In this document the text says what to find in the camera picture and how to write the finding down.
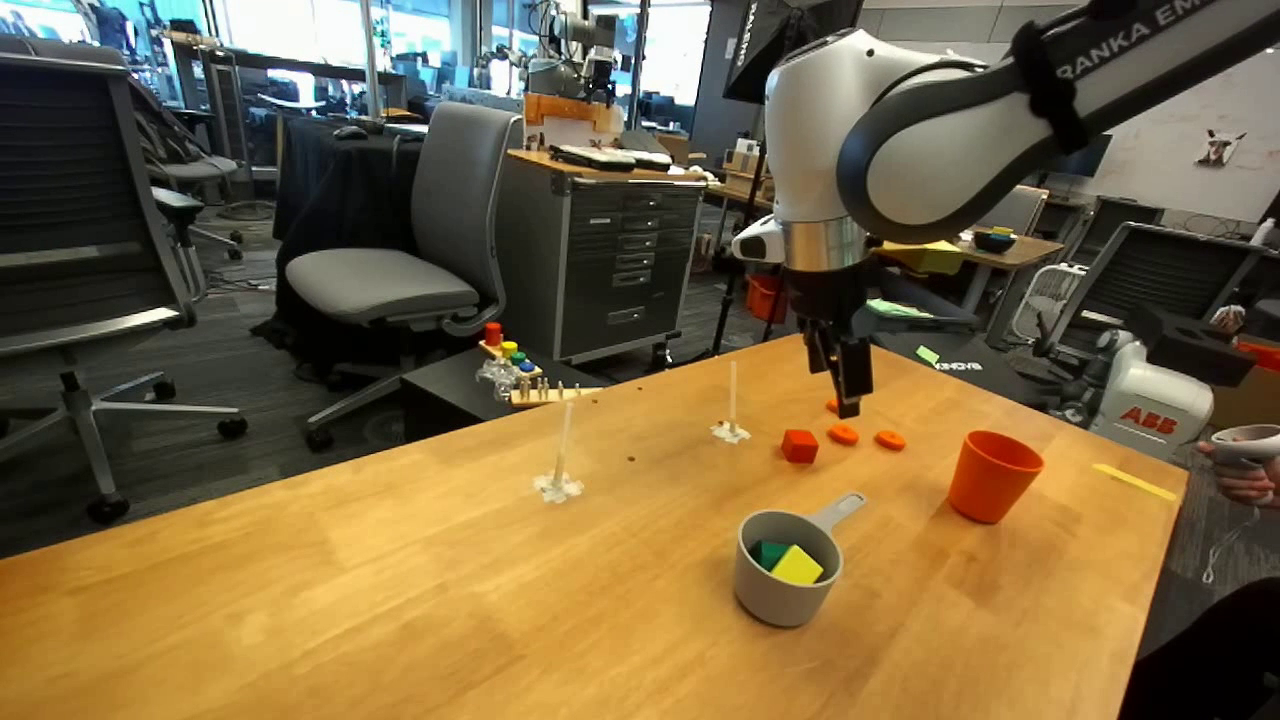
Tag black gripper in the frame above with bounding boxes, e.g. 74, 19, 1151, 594
789, 265, 880, 422

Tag yellow block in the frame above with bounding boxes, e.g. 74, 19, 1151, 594
766, 542, 833, 594

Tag white ABB robot base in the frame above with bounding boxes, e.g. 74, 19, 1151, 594
1088, 329, 1218, 466

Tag orange plastic cup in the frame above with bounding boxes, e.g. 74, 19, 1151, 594
945, 427, 1046, 527

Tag grey measuring cup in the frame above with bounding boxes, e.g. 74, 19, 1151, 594
726, 490, 873, 633

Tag person's hand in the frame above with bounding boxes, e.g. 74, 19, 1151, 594
1218, 457, 1280, 513

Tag orange-red block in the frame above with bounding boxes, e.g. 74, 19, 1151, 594
781, 423, 823, 469

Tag red bin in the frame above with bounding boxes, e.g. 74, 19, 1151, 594
740, 268, 795, 329

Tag grey drawer cabinet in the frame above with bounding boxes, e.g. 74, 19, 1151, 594
496, 143, 713, 370

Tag colourful stacking toy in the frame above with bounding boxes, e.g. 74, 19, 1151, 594
473, 316, 609, 414

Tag yellow tape strip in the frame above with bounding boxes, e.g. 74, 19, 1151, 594
1088, 460, 1184, 508

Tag black softbox light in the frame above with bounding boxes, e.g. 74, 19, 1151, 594
723, 0, 868, 107

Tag dark low stool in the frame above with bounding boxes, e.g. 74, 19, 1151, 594
395, 350, 611, 442

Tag grey padded office chair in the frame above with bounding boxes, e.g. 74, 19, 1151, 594
278, 102, 523, 457

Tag dark mesh office chair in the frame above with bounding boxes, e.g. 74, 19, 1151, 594
0, 47, 253, 527

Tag white ring controller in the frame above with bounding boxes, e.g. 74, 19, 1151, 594
1196, 422, 1280, 469

